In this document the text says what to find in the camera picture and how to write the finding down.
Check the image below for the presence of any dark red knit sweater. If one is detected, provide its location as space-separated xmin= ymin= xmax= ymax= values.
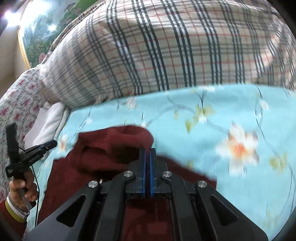
xmin=38 ymin=126 xmax=205 ymax=240

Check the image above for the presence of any left forearm red sleeve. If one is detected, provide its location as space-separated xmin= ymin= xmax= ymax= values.
xmin=1 ymin=194 xmax=30 ymax=239

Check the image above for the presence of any person's left hand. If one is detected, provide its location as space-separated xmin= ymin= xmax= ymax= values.
xmin=10 ymin=168 xmax=39 ymax=213

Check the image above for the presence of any white pillow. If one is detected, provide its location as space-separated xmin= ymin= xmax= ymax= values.
xmin=24 ymin=102 xmax=70 ymax=149

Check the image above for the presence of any pink floral blanket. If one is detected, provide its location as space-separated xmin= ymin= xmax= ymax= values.
xmin=0 ymin=52 xmax=53 ymax=202

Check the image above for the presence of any light blue floral bedsheet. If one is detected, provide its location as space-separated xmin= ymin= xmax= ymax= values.
xmin=28 ymin=84 xmax=295 ymax=240

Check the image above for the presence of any beige plaid quilt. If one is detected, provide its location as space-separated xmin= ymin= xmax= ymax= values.
xmin=39 ymin=1 xmax=295 ymax=108

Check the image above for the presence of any black cable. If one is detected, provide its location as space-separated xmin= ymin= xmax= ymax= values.
xmin=18 ymin=146 xmax=40 ymax=229

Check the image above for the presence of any landscape painting gold frame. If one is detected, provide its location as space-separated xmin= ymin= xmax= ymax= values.
xmin=18 ymin=0 xmax=101 ymax=70

